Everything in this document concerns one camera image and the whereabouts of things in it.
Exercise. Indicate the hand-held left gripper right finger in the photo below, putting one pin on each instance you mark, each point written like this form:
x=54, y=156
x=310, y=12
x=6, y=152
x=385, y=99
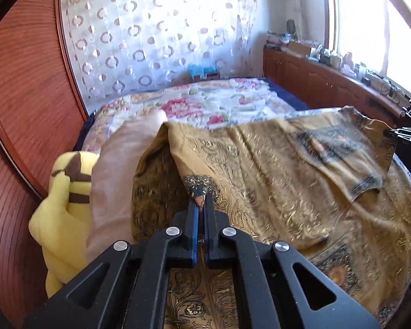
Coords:
x=209, y=222

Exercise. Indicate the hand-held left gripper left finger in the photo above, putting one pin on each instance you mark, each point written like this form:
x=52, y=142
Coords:
x=192, y=222

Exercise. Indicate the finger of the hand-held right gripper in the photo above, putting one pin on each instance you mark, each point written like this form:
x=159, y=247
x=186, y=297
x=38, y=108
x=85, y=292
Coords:
x=407, y=136

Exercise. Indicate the golden patterned shirt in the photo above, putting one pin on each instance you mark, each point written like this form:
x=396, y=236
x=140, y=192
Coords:
x=277, y=178

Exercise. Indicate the small black box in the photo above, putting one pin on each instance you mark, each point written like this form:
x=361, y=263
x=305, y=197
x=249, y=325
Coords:
x=365, y=81

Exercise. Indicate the green-capped bottle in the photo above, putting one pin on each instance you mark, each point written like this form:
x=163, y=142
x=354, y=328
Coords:
x=362, y=71

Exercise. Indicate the beige pink pillow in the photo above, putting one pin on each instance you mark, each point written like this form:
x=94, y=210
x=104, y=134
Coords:
x=120, y=178

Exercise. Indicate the wooden low cabinet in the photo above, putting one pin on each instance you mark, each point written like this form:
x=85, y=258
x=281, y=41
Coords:
x=311, y=78

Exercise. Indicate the floral bed sheet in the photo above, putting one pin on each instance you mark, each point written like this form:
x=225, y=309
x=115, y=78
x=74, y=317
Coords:
x=198, y=102

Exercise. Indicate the wooden-framed window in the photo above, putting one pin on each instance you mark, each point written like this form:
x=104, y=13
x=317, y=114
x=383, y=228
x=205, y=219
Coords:
x=363, y=24

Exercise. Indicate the dark blue bed cover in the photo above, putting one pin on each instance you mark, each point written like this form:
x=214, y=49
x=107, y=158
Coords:
x=291, y=99

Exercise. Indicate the yellow plush toy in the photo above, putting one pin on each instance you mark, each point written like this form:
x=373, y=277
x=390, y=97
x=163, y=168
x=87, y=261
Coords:
x=61, y=219

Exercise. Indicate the cardboard box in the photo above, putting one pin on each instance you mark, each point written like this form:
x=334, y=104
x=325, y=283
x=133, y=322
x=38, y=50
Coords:
x=299, y=48

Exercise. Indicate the teal box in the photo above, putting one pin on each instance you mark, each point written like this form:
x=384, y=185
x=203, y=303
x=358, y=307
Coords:
x=198, y=72

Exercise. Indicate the small round mirror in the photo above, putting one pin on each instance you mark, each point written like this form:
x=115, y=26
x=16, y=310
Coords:
x=290, y=26

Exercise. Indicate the pile of papers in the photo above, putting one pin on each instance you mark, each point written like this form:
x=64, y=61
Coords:
x=277, y=39

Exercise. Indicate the pale tied window curtain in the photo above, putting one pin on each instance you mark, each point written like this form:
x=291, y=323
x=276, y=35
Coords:
x=296, y=7

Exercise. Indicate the circle-patterned sheer curtain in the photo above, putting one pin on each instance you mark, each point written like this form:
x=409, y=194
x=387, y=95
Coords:
x=140, y=41

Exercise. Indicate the wooden headboard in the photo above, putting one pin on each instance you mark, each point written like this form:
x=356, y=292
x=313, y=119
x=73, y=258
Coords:
x=20, y=109

